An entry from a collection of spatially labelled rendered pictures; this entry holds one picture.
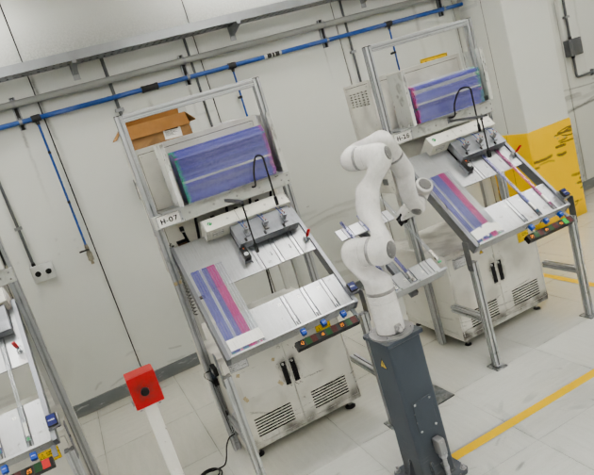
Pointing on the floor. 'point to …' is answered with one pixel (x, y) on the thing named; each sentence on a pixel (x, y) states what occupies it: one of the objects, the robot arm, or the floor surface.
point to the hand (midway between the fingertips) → (403, 221)
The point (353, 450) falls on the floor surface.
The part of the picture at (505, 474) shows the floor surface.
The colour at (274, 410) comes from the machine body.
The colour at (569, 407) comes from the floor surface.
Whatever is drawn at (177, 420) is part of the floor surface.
